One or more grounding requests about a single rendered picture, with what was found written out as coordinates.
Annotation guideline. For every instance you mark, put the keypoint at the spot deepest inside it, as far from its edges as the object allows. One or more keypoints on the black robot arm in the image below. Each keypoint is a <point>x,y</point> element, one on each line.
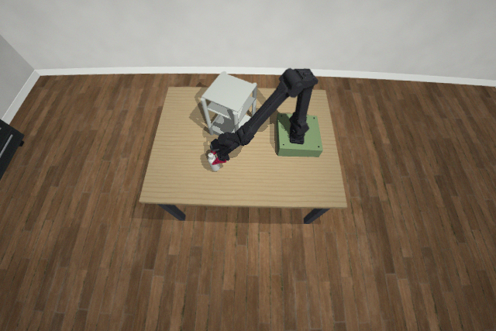
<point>301,82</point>

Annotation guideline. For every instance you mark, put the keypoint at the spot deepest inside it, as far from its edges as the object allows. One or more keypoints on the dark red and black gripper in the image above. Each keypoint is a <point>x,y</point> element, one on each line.
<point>223,158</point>

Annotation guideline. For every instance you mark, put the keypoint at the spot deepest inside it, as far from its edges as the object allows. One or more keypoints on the grey shelving unit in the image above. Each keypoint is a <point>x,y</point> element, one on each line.
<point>230,99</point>

